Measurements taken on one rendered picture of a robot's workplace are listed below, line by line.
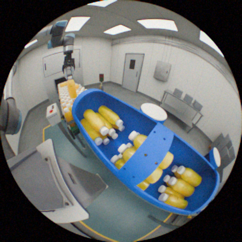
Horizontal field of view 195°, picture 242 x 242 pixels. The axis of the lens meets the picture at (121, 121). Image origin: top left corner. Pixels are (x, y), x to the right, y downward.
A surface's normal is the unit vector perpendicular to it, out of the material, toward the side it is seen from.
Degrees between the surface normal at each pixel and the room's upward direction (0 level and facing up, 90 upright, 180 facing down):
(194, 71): 90
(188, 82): 90
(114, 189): 0
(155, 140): 13
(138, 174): 49
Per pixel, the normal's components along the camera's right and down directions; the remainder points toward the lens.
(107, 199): 0.10, -0.72
